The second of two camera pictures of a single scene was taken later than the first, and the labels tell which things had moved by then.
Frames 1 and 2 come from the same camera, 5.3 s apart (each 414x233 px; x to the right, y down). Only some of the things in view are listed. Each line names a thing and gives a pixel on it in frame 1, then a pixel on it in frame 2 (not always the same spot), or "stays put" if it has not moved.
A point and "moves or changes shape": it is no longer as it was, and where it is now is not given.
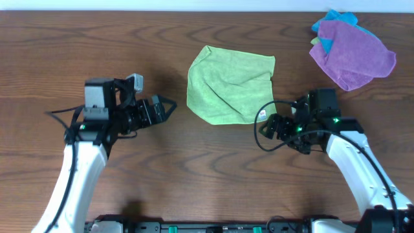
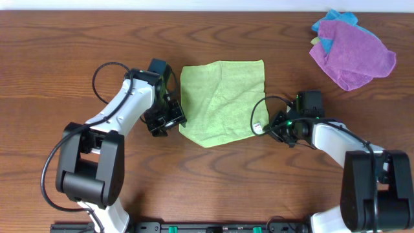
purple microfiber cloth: (355, 55) stays put
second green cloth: (314, 41) stays put
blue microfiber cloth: (334, 16) stays put
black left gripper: (154, 110) to (169, 117)
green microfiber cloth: (228, 87) moves or changes shape
